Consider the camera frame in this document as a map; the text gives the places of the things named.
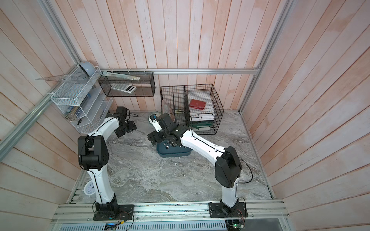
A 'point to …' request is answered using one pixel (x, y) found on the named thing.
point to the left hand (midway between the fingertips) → (130, 130)
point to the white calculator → (127, 88)
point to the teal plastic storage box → (168, 148)
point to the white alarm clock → (89, 189)
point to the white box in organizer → (204, 117)
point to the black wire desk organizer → (175, 100)
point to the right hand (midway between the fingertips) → (154, 133)
